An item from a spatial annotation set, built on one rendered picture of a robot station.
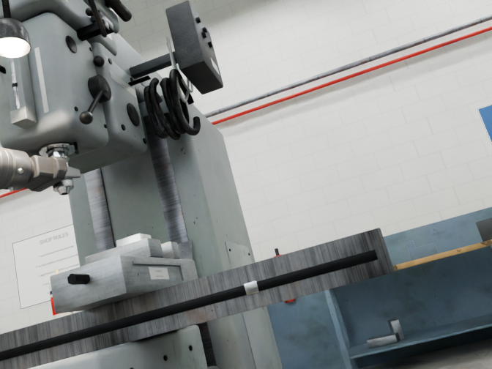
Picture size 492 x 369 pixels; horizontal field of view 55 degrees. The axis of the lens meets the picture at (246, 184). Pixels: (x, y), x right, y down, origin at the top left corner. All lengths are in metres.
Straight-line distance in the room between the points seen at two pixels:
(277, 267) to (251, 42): 5.27
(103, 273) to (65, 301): 0.09
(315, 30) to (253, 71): 0.87
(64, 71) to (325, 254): 0.74
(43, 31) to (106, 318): 0.69
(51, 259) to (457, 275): 4.67
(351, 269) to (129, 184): 0.89
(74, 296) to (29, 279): 5.66
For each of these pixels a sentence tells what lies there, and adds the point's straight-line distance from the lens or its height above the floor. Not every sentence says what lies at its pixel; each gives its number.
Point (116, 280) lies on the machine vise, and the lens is 0.87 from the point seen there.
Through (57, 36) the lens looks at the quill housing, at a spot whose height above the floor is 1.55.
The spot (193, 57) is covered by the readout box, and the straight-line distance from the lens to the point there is 1.40.
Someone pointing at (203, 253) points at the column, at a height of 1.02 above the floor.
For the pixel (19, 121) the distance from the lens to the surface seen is 1.17.
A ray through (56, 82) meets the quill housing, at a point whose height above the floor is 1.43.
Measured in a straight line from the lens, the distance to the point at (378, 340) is 4.62.
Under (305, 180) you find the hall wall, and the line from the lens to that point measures 5.32.
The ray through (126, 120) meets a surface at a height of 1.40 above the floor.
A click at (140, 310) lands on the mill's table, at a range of 0.96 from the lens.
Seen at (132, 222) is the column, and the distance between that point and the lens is 1.52.
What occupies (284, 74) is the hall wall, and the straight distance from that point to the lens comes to 5.75.
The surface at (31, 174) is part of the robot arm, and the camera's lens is 1.14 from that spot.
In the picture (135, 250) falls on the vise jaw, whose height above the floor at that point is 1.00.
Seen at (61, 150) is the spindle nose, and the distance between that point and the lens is 1.22.
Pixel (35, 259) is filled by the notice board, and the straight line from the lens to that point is 6.54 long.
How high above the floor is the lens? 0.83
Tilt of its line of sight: 15 degrees up
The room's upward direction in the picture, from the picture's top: 15 degrees counter-clockwise
